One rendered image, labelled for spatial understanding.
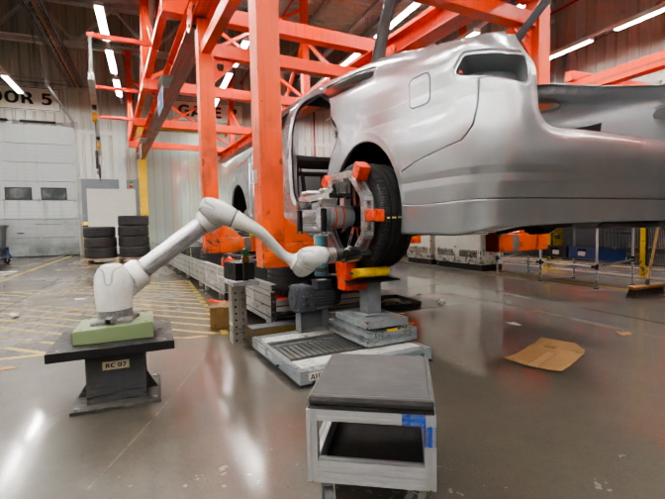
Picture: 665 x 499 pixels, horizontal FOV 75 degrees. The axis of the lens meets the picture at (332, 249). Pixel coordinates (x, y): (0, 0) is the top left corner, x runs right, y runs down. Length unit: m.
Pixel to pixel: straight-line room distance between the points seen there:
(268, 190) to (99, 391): 1.52
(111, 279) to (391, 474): 1.53
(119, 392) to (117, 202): 11.37
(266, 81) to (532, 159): 1.77
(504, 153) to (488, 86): 0.30
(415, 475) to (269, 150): 2.22
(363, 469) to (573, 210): 1.58
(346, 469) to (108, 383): 1.32
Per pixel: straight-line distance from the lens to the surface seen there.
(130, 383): 2.29
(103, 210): 13.48
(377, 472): 1.31
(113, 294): 2.24
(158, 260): 2.43
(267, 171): 2.93
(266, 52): 3.13
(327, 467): 1.33
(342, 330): 2.78
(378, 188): 2.46
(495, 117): 2.05
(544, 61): 4.86
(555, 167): 2.17
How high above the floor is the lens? 0.81
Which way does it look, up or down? 3 degrees down
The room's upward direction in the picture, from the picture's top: 1 degrees counter-clockwise
